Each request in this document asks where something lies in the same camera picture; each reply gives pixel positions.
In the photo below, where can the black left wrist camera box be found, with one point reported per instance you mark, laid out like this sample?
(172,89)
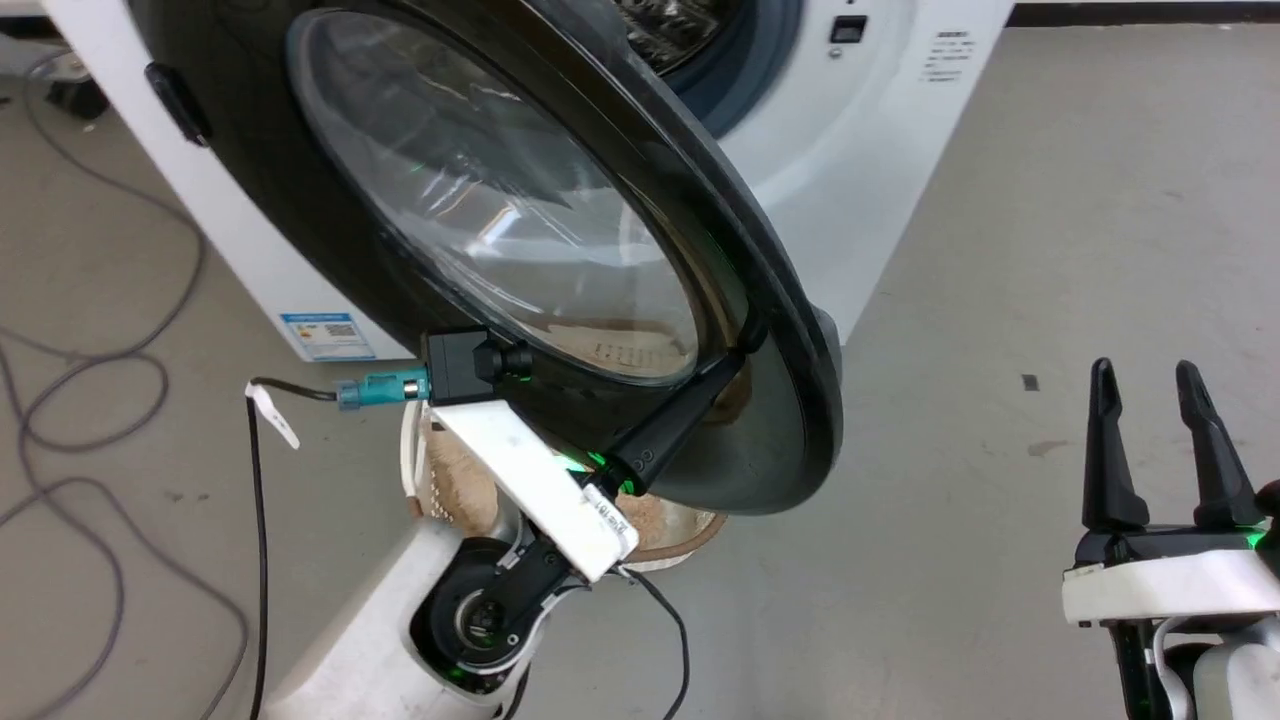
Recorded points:
(455,365)

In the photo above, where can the blue energy label sticker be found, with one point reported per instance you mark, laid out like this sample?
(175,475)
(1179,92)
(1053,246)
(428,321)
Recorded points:
(327,336)

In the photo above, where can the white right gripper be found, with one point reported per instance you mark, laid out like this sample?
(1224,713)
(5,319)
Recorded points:
(1170,585)

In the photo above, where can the beige woven laundry basket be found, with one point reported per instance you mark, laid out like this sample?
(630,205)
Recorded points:
(460,480)

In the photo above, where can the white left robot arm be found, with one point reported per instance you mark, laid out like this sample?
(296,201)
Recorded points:
(400,630)

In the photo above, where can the black floor power adapter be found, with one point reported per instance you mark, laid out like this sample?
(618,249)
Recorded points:
(75,98)

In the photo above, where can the black door lock socket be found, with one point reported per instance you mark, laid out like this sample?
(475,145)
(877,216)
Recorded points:
(848,29)

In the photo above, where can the grey rubber drum seal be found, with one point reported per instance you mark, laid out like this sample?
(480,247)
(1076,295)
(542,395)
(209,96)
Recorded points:
(745,70)

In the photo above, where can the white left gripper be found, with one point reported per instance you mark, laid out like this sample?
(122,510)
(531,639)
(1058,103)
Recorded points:
(540,480)

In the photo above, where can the white front-load washing machine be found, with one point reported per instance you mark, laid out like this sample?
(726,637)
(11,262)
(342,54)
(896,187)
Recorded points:
(880,180)

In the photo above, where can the black round glass washer door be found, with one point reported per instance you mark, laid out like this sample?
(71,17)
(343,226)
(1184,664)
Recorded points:
(480,190)

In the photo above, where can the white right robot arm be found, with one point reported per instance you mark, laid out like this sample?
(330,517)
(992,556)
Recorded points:
(1210,670)

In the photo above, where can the black door hinge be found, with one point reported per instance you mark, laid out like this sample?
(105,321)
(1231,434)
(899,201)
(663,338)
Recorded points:
(178,102)

